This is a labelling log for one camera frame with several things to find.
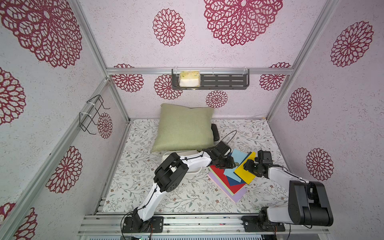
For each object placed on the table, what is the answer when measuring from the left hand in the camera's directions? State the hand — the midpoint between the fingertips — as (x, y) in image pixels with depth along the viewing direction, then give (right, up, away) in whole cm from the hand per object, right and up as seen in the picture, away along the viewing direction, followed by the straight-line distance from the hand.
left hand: (233, 166), depth 89 cm
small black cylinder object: (-8, +21, +19) cm, 29 cm away
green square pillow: (-32, +23, +8) cm, 40 cm away
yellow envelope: (+8, -6, -2) cm, 10 cm away
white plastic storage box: (-30, +7, +4) cm, 31 cm away
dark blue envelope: (-1, -9, -2) cm, 9 cm away
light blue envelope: (+7, +4, +13) cm, 15 cm away
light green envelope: (-12, -4, +2) cm, 13 cm away
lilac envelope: (-1, -16, -7) cm, 17 cm away
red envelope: (-8, -4, 0) cm, 9 cm away
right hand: (+9, 0, +4) cm, 10 cm away
